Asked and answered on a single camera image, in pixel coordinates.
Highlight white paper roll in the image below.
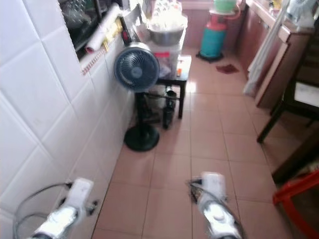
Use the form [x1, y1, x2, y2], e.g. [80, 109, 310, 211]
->
[85, 3, 123, 54]

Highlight black bottle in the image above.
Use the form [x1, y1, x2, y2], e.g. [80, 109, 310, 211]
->
[163, 89, 177, 130]

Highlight white plastic container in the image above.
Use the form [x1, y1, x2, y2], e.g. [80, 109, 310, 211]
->
[156, 44, 185, 81]

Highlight large steel mixing bowl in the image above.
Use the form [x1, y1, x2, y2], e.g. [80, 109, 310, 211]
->
[148, 27, 185, 47]

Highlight small black side table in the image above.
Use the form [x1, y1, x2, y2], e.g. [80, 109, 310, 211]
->
[136, 54, 192, 121]

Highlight white plastic bag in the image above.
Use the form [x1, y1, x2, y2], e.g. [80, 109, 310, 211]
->
[149, 0, 189, 31]

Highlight teal gas cylinder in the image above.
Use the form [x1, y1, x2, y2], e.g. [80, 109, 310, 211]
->
[198, 13, 228, 61]

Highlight red floor rag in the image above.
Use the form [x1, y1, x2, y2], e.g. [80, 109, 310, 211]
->
[216, 63, 241, 75]

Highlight green plastic basin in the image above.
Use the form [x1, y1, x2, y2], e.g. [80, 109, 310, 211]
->
[213, 0, 238, 14]

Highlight white hanging cloth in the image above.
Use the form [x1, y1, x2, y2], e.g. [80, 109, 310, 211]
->
[243, 0, 293, 98]

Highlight brown wooden cabinet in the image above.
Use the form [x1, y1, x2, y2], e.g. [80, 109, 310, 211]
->
[236, 0, 319, 111]

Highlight dark wooden chair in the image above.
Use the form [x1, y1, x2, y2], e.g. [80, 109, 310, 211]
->
[256, 47, 319, 144]

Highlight red plastic stool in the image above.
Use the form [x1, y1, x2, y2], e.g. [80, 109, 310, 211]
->
[273, 169, 319, 239]

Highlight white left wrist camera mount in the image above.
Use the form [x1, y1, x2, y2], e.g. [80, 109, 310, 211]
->
[66, 177, 96, 214]

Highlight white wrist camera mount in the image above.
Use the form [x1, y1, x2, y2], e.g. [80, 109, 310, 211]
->
[200, 171, 227, 201]
[66, 177, 96, 214]

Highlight black pedestal fan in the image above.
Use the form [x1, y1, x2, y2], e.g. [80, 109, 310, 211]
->
[113, 42, 161, 153]

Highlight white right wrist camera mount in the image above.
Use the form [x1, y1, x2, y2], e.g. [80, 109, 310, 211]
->
[200, 171, 227, 201]

